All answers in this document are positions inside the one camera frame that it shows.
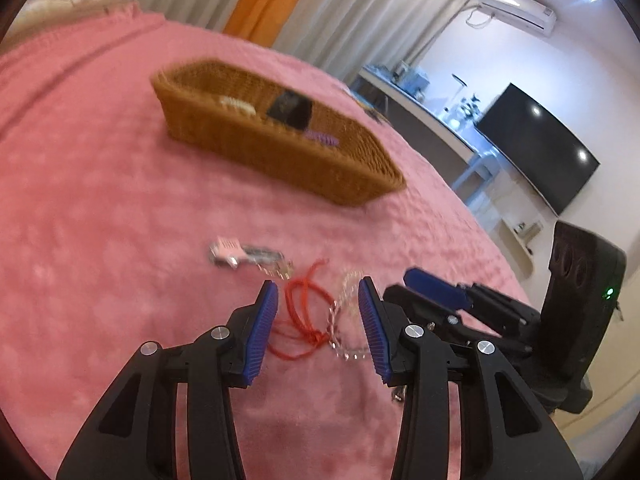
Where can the black wall television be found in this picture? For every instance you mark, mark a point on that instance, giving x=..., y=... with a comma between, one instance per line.
x=554, y=161

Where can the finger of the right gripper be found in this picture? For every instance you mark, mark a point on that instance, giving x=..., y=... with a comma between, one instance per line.
x=450, y=297

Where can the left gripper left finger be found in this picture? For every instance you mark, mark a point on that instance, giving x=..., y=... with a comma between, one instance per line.
x=131, y=432

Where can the white air conditioner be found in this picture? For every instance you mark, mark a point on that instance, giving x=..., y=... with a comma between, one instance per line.
x=529, y=15

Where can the beige curtains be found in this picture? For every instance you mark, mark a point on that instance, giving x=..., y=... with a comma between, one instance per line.
x=337, y=36

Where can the brown wicker basket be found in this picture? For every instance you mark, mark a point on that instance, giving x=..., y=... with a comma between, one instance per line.
x=222, y=108

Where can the white desk lamp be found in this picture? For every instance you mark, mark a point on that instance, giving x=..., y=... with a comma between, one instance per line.
x=455, y=100

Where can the pink hair clip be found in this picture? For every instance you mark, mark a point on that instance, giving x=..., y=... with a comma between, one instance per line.
x=227, y=252

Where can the white desk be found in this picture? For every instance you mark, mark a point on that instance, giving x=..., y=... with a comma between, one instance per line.
x=467, y=168

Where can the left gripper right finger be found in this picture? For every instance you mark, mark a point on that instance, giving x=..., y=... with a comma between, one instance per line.
x=505, y=433

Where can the pink plush bed blanket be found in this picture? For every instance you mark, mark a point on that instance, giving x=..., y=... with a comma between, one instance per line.
x=106, y=222

